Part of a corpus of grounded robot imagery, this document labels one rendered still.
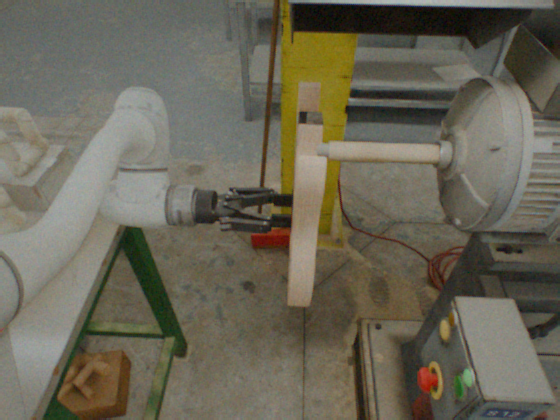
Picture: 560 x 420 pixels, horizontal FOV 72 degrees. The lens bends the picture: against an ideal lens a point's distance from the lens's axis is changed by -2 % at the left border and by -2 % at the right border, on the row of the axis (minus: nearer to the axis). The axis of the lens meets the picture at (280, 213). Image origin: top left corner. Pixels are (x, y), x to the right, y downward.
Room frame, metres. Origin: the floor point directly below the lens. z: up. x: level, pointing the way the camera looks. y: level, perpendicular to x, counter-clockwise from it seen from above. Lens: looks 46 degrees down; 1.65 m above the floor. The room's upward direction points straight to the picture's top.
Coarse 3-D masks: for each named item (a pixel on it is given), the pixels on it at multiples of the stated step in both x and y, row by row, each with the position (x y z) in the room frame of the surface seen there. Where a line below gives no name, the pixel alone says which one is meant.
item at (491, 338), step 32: (480, 320) 0.28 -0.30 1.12; (512, 320) 0.28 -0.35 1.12; (448, 352) 0.26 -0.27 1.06; (480, 352) 0.23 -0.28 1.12; (512, 352) 0.23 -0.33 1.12; (448, 384) 0.22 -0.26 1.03; (480, 384) 0.19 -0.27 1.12; (512, 384) 0.19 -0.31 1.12; (544, 384) 0.19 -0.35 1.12; (448, 416) 0.19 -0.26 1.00; (480, 416) 0.17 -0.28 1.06; (512, 416) 0.17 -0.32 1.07
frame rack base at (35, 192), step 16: (16, 144) 0.75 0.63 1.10; (0, 160) 0.69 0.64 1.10; (64, 160) 0.72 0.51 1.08; (0, 176) 0.64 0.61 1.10; (32, 176) 0.64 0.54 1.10; (48, 176) 0.66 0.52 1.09; (64, 176) 0.70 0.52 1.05; (16, 192) 0.61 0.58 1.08; (32, 192) 0.61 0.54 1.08; (48, 192) 0.63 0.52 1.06; (32, 208) 0.61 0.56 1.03; (48, 208) 0.61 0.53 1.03
